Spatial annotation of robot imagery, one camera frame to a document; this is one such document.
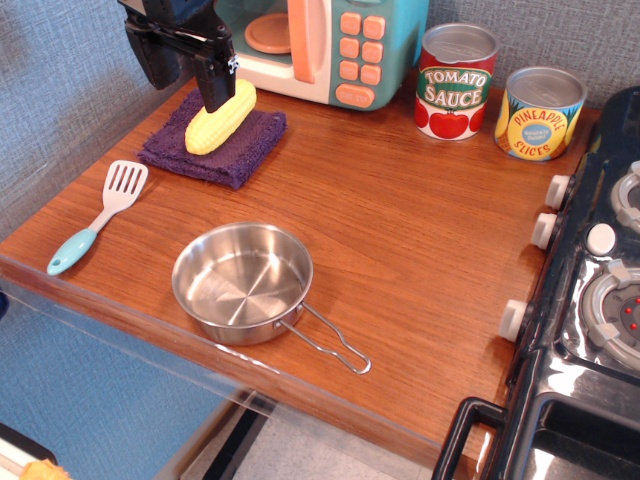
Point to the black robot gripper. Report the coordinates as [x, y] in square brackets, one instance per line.
[160, 31]

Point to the white spatula teal handle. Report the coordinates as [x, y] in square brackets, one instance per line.
[123, 185]

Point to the yellow toy corn cob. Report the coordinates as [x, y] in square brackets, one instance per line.
[208, 131]

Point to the purple folded cloth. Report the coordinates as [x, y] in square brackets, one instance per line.
[232, 163]

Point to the teal toy microwave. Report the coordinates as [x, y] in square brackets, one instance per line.
[349, 54]

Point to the stainless steel pan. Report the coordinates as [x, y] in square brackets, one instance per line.
[246, 283]

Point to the tomato sauce can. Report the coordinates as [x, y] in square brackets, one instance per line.
[455, 73]

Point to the pineapple slices can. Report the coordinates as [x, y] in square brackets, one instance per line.
[539, 113]

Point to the white stove knob rear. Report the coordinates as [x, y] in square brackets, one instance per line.
[556, 191]

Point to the white stove knob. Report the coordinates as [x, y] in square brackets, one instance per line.
[512, 319]
[556, 191]
[543, 230]

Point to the white stove knob middle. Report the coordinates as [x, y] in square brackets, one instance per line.
[543, 230]

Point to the white stove knob front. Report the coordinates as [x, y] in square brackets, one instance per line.
[512, 319]

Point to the orange object at corner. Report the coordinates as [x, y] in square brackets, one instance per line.
[43, 470]

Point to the black toy stove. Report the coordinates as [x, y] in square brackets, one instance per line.
[572, 409]

